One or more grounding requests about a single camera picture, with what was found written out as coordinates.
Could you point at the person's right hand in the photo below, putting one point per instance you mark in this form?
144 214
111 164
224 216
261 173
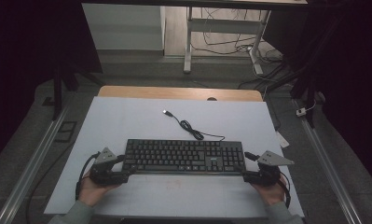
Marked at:
272 194

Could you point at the black metal stand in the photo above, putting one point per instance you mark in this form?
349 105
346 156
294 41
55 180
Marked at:
57 93
308 90

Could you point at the white cabinet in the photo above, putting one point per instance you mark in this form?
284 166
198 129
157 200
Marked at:
121 28

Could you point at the white table mat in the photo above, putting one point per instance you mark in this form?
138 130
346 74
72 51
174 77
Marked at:
149 199

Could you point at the white paper tag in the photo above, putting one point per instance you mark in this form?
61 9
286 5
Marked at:
282 140

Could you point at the person's left hand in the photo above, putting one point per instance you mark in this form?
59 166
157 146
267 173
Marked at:
93 193

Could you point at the black keyboard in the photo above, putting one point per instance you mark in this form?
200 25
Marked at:
183 155

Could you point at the white desk frame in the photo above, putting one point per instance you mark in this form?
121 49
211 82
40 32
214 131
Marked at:
221 25

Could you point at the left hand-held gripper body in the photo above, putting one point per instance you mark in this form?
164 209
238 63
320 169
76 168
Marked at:
107 175

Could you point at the dark table grommet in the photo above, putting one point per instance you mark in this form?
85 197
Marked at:
211 99

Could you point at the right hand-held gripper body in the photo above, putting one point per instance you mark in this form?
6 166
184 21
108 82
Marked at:
266 174

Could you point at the aluminium rail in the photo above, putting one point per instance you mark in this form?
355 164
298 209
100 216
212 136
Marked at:
31 161
326 168

